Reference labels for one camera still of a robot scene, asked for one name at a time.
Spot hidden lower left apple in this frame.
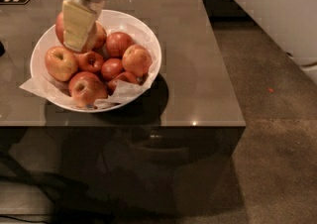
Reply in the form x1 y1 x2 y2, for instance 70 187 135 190
68 71 99 94

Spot upper right red apple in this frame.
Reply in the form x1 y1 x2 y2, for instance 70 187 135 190
105 32 135 57

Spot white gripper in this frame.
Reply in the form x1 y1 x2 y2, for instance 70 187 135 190
62 0 105 53

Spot small centre red apple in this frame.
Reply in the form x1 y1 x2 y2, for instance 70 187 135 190
101 58 124 81

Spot dark object at left edge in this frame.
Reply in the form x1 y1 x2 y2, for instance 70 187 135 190
0 41 6 57

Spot left red-yellow apple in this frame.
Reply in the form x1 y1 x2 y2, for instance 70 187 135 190
45 46 78 82

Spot white bowl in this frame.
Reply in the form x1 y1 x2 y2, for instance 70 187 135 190
29 9 162 114

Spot black cable on floor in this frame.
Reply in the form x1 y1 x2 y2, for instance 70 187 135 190
0 213 51 224

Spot white paper liner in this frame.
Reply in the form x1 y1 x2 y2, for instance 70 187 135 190
19 19 162 110

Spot large red apple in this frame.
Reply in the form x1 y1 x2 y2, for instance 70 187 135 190
55 13 107 54

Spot front red apple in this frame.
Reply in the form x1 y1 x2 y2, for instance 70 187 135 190
70 78 108 108

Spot top yellowish apple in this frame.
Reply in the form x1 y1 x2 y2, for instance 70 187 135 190
75 51 104 73

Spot lower right red apple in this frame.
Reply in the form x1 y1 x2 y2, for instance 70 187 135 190
107 71 139 95

